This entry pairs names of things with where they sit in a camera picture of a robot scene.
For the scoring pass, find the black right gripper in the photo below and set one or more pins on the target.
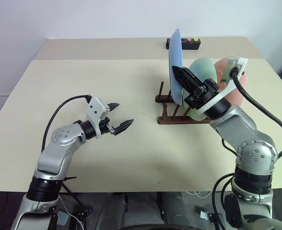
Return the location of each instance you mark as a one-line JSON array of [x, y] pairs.
[[203, 95]]

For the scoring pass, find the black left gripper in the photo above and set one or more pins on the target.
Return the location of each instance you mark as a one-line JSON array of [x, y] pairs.
[[105, 127]]

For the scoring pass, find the green plastic plate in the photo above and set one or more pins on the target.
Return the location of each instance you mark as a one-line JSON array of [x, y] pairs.
[[201, 68]]

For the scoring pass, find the blue plastic plate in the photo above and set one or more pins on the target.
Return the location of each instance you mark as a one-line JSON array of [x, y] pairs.
[[175, 60]]

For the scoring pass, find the pink plastic plate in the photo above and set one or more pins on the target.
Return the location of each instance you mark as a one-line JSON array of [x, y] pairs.
[[220, 66]]

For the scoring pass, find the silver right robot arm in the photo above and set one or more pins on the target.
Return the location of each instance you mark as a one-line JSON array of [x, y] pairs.
[[241, 124]]

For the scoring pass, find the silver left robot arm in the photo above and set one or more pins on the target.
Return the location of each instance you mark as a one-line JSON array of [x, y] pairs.
[[64, 136]]

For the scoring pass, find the dark wooden dish rack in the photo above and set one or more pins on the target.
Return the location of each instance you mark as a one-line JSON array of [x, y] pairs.
[[172, 121]]

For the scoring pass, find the black button box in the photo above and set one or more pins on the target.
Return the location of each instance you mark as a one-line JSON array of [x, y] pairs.
[[191, 46]]

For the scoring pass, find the yellow round button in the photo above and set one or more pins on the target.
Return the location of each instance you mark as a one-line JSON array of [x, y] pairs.
[[196, 39]]

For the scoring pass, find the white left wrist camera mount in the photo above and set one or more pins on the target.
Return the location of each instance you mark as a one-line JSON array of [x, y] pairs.
[[94, 107]]

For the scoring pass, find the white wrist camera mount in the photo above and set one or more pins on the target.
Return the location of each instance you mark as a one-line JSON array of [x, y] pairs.
[[94, 107], [242, 62]]

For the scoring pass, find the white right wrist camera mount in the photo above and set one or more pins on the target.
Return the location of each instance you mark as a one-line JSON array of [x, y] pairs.
[[242, 62]]

